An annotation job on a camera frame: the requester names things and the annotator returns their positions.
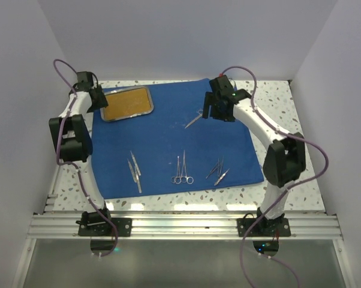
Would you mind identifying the steel scissors with ring handles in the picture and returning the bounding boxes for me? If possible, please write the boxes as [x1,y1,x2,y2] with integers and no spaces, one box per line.
[185,109,203,128]

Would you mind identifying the steel tray with orange mat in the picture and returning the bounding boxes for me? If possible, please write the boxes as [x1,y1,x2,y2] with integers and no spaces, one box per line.
[101,86,154,122]

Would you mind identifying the steel tweezers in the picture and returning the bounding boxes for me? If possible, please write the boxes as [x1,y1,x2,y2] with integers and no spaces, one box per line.
[206,163,218,179]
[214,169,230,186]
[217,158,224,177]

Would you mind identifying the blue surgical cloth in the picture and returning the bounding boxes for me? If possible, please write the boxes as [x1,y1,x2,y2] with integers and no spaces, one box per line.
[91,79,264,199]

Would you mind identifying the steel scalpel handle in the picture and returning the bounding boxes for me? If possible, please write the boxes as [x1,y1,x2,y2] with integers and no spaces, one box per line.
[127,159,137,183]
[134,167,142,194]
[130,151,141,176]

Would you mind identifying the steel forceps with ring handles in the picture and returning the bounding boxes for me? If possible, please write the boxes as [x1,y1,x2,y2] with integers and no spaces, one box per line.
[180,151,194,185]

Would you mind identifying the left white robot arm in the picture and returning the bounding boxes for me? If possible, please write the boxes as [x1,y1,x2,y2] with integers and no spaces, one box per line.
[49,71,113,236]

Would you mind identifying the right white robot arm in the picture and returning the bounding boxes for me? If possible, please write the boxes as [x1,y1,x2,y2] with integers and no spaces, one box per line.
[202,75,306,236]

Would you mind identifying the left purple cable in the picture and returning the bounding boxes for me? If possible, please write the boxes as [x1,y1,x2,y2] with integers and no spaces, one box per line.
[53,59,119,259]

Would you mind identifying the purple cable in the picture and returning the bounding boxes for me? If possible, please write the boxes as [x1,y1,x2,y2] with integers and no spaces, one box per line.
[221,65,330,288]
[53,59,119,259]

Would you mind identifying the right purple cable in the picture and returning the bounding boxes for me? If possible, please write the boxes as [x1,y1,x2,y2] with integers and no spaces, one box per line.
[221,65,330,288]

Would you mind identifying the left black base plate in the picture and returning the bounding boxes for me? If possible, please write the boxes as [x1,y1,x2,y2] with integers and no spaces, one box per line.
[76,218,133,237]

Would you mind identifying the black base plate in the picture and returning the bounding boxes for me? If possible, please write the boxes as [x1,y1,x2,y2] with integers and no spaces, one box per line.
[236,213,291,237]
[76,218,133,237]

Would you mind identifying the aluminium rail frame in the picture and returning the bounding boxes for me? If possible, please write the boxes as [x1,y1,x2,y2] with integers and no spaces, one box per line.
[26,78,349,288]

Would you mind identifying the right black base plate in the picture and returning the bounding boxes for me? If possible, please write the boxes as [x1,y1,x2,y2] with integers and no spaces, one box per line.
[236,213,291,237]

